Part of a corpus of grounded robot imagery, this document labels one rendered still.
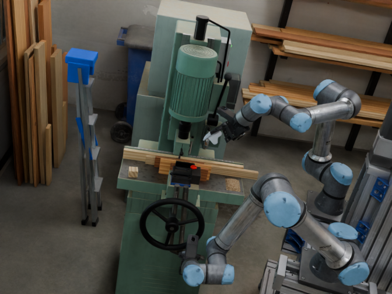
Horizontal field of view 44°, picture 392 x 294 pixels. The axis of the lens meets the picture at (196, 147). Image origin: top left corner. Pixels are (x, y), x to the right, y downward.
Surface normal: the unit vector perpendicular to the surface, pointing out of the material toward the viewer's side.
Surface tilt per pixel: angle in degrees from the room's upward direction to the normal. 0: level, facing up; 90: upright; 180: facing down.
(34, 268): 0
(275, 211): 86
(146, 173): 0
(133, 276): 90
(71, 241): 0
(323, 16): 90
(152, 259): 90
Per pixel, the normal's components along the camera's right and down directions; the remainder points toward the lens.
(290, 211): -0.04, 0.41
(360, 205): -0.26, 0.44
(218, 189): 0.17, -0.86
